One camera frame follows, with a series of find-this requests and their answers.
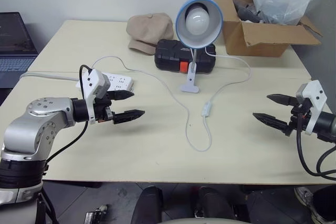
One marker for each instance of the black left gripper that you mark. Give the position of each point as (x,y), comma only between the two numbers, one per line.
(102,110)

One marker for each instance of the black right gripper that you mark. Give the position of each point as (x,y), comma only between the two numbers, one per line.
(299,119)

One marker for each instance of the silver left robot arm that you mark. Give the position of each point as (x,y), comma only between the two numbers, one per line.
(31,127)

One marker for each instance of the blue clip desk lamp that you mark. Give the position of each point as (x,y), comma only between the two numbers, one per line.
(210,35)

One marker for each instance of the white power strip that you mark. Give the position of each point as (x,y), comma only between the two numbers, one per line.
(120,82)

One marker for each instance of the black plastic tool case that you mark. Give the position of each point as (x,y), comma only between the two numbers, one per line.
(168,56)

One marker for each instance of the brown cardboard box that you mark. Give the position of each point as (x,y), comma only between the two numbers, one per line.
(257,39)

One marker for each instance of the beige cap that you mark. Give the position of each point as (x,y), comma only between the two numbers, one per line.
(149,30)

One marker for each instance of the grey sneaker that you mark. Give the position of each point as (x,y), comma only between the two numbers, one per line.
(305,199)

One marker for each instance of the dark rounded shape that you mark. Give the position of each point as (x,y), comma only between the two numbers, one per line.
(148,204)

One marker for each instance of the dark items in box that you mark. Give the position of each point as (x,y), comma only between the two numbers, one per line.
(245,9)

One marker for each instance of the white light bulb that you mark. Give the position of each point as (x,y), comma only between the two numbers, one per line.
(197,22)

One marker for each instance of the dark laptop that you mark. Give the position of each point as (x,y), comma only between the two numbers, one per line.
(13,37)

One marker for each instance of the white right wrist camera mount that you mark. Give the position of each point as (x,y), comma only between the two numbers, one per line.
(316,95)

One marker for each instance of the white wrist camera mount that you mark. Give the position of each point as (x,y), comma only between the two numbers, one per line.
(316,95)
(90,79)

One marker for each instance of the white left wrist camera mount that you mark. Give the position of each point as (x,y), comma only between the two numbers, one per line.
(90,79)

